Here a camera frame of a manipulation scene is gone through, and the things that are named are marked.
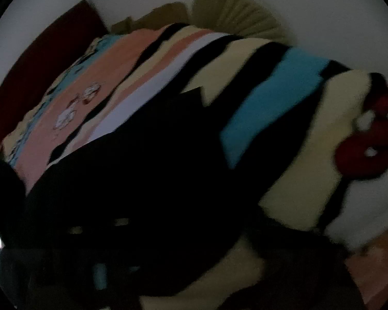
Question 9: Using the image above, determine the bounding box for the striped cartoon print blanket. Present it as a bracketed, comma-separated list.
[0, 22, 388, 310]

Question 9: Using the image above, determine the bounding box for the black garment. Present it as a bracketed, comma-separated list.
[0, 87, 353, 310]

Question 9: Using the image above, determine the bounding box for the dark red headboard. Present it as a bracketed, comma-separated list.
[0, 0, 110, 165]

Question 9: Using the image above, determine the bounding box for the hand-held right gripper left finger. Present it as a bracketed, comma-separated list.
[52, 218, 143, 310]

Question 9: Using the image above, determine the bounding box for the olive pleated cushion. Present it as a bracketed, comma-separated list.
[191, 0, 290, 44]

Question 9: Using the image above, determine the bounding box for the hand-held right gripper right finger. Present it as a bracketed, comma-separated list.
[249, 226, 366, 310]

